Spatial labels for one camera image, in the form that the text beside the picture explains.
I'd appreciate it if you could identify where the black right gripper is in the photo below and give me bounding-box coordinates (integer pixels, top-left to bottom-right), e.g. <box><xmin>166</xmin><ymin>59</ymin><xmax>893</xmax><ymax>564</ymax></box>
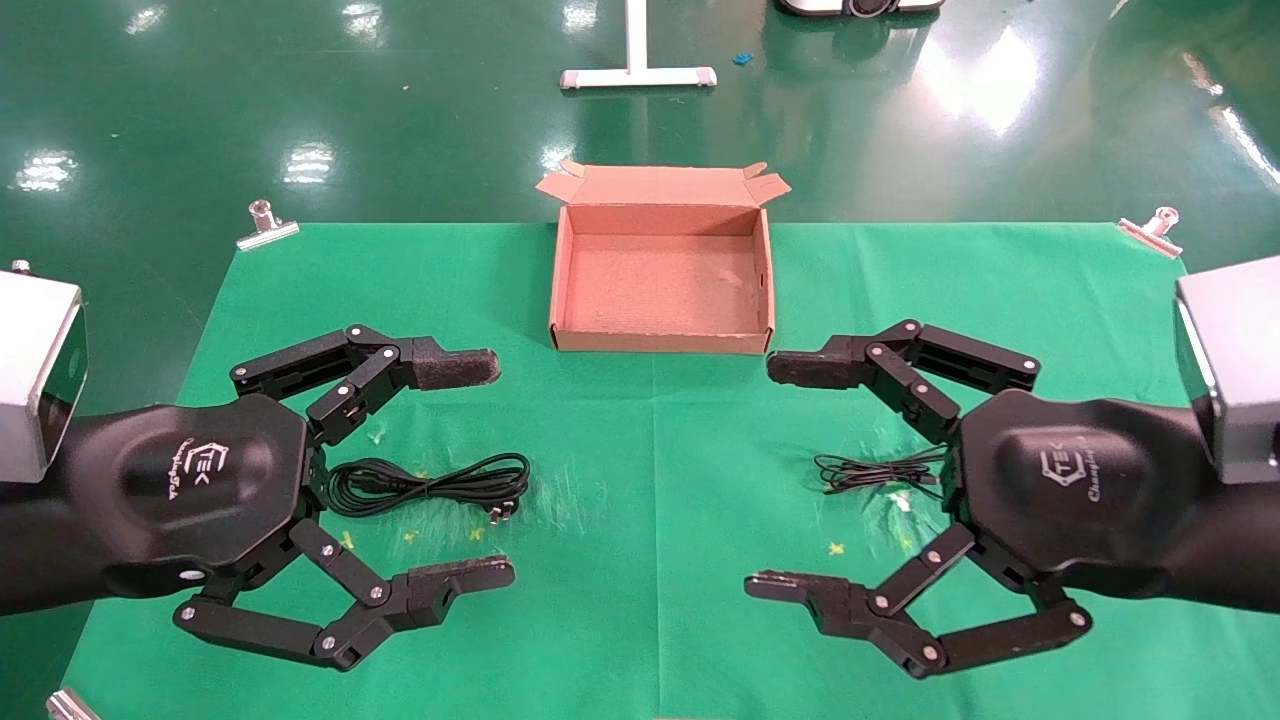
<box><xmin>744</xmin><ymin>320</ymin><xmax>1280</xmax><ymax>681</ymax></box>

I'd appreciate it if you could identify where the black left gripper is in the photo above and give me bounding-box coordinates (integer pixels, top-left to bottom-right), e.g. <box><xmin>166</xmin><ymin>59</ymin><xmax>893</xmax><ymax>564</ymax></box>
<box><xmin>0</xmin><ymin>325</ymin><xmax>517</xmax><ymax>672</ymax></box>

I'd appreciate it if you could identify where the black wired computer mouse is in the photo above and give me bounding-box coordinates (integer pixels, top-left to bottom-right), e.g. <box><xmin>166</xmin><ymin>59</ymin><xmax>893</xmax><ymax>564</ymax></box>
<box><xmin>812</xmin><ymin>449</ymin><xmax>953</xmax><ymax>499</ymax></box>

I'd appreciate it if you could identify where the black data cable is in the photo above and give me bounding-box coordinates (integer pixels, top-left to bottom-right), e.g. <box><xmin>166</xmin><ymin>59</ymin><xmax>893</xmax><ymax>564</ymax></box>
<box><xmin>325</xmin><ymin>452</ymin><xmax>532</xmax><ymax>524</ymax></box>

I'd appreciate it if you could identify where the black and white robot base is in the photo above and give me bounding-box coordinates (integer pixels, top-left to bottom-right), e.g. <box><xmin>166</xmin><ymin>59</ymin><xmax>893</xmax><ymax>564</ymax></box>
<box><xmin>777</xmin><ymin>0</ymin><xmax>947</xmax><ymax>20</ymax></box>

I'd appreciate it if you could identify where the open brown cardboard box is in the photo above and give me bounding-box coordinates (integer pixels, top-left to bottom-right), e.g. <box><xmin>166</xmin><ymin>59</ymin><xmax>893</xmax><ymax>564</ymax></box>
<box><xmin>535</xmin><ymin>160</ymin><xmax>792</xmax><ymax>356</ymax></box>

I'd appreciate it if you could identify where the green table cloth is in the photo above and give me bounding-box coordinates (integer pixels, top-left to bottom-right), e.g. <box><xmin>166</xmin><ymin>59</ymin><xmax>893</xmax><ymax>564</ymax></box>
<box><xmin>60</xmin><ymin>221</ymin><xmax>1280</xmax><ymax>720</ymax></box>

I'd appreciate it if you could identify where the silver metal binder clip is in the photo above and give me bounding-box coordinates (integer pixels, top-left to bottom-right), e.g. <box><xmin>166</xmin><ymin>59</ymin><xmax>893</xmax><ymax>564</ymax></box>
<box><xmin>1116</xmin><ymin>206</ymin><xmax>1185</xmax><ymax>260</ymax></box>
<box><xmin>236</xmin><ymin>199</ymin><xmax>301</xmax><ymax>252</ymax></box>
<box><xmin>45</xmin><ymin>687</ymin><xmax>102</xmax><ymax>720</ymax></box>

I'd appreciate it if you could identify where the white T-shaped floor stand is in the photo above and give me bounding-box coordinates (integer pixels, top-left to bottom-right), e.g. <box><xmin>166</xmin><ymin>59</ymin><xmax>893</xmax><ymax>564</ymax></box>
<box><xmin>559</xmin><ymin>0</ymin><xmax>719</xmax><ymax>92</ymax></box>

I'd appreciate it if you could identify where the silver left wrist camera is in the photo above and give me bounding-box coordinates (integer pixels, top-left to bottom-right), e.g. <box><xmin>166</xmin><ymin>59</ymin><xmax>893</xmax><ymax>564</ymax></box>
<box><xmin>0</xmin><ymin>262</ymin><xmax>89</xmax><ymax>484</ymax></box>

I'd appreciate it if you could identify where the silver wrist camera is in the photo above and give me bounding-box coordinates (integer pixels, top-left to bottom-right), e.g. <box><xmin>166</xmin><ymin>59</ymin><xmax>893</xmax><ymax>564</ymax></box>
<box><xmin>0</xmin><ymin>262</ymin><xmax>89</xmax><ymax>484</ymax></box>
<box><xmin>1174</xmin><ymin>254</ymin><xmax>1280</xmax><ymax>487</ymax></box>

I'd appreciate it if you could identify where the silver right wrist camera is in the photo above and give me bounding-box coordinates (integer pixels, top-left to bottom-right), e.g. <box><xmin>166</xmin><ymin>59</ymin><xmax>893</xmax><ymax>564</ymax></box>
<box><xmin>1174</xmin><ymin>254</ymin><xmax>1280</xmax><ymax>487</ymax></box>

